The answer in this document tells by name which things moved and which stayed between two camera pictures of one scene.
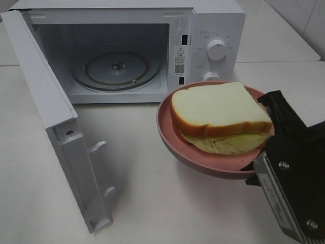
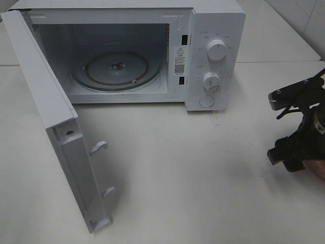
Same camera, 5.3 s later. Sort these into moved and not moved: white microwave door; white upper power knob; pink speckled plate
Moved: pink speckled plate
Not moved: white upper power knob; white microwave door
